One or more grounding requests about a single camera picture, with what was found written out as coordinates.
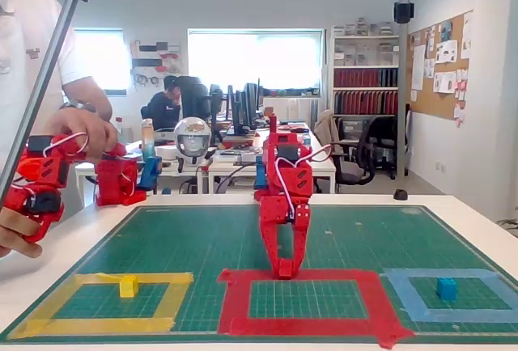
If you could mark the orange and blue bottle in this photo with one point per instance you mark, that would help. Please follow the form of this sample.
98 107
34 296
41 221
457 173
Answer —
148 140

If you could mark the large bright window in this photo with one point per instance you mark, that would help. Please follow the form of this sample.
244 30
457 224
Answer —
255 60

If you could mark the black pillar bracket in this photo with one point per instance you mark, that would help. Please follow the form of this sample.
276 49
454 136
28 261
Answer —
404 12

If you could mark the yellow toy brick cube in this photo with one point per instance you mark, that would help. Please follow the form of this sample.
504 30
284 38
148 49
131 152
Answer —
128 287

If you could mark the silver wristwatch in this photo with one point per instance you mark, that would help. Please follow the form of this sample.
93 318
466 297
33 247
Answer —
79 105

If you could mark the person's left forearm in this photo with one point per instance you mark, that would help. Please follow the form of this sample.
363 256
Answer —
91 92

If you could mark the small bright window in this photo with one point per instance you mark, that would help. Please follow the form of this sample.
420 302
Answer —
105 60

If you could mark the red robot arm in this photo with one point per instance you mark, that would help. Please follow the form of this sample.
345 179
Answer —
297 181

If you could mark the blue tape square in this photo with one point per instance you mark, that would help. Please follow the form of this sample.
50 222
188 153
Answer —
404 290

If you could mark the white shelf with binders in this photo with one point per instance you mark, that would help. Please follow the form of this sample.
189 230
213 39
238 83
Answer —
364 76

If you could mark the red leader arm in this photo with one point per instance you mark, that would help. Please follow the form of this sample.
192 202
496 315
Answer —
117 177

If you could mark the black computer monitor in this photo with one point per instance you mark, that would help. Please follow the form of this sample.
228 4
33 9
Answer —
194 96
239 108

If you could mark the person's left hand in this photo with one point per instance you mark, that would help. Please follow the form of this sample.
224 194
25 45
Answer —
93 128

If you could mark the yellow tape square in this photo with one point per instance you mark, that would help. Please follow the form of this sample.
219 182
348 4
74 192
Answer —
178 298

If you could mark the person's right hand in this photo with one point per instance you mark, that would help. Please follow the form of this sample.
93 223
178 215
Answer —
12 242

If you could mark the slanted metal pole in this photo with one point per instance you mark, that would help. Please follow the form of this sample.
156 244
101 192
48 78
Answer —
42 84

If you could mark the wall tool rack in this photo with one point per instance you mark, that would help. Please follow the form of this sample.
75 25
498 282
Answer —
155 62

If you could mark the green cutting mat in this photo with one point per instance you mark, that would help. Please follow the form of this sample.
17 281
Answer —
182 246

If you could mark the white wall socket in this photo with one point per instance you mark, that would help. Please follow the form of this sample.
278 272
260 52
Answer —
440 167

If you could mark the clear plastic water bottle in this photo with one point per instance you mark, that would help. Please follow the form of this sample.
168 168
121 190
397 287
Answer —
306 138

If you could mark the red toy brick cube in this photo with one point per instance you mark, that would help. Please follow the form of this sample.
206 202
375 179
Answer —
286 272

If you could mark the seated person in dark shirt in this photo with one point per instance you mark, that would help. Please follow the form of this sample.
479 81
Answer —
162 108

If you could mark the cork pin board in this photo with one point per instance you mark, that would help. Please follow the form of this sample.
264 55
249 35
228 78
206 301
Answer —
425 100

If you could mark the green plant leaves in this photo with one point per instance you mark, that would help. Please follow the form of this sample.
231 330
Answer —
510 221

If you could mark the black office chair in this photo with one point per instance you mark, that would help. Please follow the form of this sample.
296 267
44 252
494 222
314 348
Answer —
364 140

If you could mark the grey vertical pillar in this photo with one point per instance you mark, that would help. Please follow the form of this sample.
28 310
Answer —
404 84

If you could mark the white office desk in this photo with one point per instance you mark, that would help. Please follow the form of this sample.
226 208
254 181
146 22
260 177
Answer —
166 166
323 165

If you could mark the operator in white shirt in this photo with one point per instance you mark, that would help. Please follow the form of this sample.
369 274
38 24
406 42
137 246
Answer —
20 23

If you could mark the beige jacket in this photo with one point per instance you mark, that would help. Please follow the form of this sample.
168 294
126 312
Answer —
325 128

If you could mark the red tape square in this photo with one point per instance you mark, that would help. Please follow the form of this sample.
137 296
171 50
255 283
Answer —
232 302

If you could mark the white helmet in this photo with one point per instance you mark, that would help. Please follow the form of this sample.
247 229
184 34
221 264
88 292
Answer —
192 136

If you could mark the blue toy brick cube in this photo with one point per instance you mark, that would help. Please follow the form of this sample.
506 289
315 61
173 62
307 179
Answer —
447 289

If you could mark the small black knob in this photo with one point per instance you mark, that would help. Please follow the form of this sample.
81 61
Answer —
400 194

